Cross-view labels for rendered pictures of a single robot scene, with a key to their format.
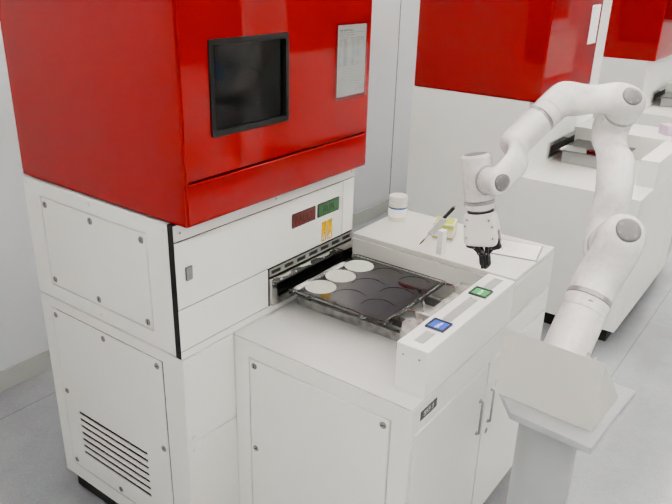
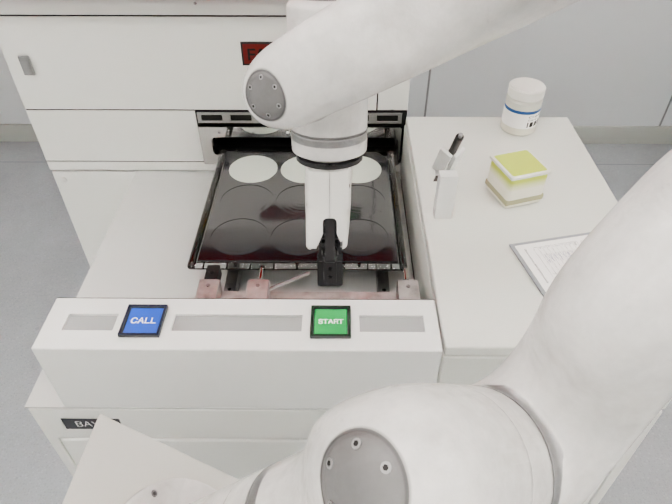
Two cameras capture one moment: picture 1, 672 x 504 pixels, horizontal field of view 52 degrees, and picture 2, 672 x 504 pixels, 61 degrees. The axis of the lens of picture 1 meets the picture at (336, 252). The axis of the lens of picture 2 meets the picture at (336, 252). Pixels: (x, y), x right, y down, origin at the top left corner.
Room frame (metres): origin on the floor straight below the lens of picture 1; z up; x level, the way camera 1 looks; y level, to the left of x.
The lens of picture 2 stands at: (1.56, -0.86, 1.56)
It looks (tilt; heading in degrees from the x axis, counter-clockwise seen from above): 42 degrees down; 55
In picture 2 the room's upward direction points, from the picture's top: straight up
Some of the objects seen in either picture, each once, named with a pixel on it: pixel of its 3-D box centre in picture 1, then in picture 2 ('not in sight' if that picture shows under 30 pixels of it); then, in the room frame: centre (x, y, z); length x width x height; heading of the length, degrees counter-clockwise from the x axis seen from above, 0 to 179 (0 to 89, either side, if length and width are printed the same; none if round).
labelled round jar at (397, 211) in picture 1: (397, 207); (522, 106); (2.47, -0.23, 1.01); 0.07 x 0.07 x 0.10
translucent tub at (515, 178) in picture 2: (444, 229); (516, 178); (2.28, -0.38, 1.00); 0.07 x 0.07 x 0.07; 72
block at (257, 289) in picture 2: (430, 317); (256, 302); (1.81, -0.29, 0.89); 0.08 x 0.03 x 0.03; 54
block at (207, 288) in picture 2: (416, 327); (206, 302); (1.74, -0.24, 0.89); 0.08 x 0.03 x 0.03; 54
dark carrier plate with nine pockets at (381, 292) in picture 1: (367, 285); (302, 201); (2.01, -0.11, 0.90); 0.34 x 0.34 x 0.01; 54
